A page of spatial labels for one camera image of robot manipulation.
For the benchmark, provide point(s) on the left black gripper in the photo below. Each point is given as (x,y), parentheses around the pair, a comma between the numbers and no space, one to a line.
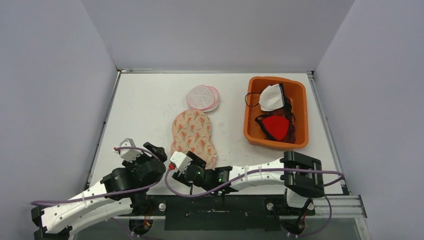
(158,151)

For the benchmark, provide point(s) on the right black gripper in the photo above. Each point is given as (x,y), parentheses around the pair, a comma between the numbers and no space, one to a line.
(194,160)

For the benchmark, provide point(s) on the floral beige bra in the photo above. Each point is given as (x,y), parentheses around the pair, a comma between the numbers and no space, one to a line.
(192,131)

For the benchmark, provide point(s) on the white mesh pink-trimmed laundry bag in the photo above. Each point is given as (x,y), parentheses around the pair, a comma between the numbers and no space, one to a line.
(204,98)

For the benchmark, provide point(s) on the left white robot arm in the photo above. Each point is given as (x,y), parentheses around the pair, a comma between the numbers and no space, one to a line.
(121,192)

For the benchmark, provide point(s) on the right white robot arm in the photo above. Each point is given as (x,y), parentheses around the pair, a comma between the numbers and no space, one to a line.
(301,175)

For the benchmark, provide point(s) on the dark red bra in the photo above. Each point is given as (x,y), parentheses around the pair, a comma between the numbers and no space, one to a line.
(286,114)

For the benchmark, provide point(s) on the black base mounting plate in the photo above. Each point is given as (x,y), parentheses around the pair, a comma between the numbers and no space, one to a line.
(215,213)

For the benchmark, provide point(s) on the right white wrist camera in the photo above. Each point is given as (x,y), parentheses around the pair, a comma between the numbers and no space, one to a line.
(179,161)

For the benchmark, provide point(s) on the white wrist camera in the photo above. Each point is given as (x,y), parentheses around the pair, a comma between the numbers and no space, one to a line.
(179,161)
(127,150)

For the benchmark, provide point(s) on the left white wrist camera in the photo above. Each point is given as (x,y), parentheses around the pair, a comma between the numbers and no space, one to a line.
(127,150)

